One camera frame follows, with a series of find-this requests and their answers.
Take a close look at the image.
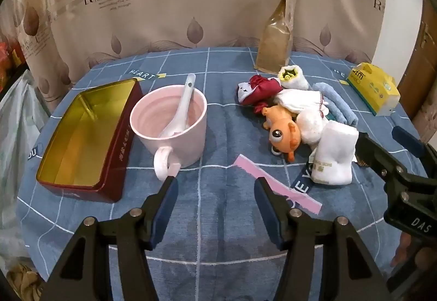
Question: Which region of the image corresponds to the blue towel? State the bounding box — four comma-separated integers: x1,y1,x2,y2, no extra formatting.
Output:
312,82,358,127

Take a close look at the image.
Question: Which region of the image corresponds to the orange fish plush toy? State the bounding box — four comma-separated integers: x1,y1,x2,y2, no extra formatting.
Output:
261,105,302,162

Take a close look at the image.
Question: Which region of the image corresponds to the beige leaf print curtain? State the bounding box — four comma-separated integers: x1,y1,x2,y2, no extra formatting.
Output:
0,0,388,114

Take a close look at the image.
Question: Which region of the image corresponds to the white pompom ball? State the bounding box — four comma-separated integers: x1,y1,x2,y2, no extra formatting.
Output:
295,109,323,148

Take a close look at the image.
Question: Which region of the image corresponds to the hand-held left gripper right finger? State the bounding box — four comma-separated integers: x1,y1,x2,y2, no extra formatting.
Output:
253,176,393,301

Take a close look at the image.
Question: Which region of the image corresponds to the person's right hand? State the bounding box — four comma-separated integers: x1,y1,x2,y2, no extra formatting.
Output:
391,232,415,267

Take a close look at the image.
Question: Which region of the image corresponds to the white plastic bag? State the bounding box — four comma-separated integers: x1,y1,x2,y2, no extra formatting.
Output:
0,69,52,261

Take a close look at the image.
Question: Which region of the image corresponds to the yellow tissue pack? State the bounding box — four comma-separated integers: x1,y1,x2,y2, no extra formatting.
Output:
346,62,401,116

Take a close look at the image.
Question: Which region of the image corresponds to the pink mug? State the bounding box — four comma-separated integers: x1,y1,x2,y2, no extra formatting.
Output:
130,84,208,182

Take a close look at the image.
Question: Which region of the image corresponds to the blue checked tablecloth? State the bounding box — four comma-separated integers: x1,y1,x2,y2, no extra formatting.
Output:
15,46,437,301

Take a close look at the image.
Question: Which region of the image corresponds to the red tin box gold inside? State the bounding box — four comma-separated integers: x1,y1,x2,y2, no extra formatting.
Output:
36,78,144,203

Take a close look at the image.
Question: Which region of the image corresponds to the brown crumpled paper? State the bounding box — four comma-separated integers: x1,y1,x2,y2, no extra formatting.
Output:
7,262,43,301

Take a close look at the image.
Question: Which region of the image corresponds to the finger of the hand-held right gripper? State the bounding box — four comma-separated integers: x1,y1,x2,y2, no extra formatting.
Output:
391,126,437,168
355,133,408,185

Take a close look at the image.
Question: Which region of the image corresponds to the brown paper pouch bag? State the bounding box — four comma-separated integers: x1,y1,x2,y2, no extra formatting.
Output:
254,0,299,74

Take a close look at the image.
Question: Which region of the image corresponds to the white fluffy yellow pouch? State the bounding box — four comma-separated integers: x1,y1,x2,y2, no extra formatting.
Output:
277,65,309,90

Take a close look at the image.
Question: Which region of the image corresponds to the red and white sock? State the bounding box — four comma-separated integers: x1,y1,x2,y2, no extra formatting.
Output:
237,75,284,114

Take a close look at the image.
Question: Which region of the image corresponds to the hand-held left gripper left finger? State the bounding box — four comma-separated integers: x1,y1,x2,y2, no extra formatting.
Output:
41,176,180,301

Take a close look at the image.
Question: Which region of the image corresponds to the white cloth red stitching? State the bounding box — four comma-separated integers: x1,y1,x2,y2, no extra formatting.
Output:
275,89,330,115

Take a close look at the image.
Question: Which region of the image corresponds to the white ceramic spoon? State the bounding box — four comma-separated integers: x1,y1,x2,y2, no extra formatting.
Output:
159,73,197,138

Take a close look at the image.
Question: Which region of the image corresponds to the red snack packet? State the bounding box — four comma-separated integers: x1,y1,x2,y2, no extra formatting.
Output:
0,42,14,69

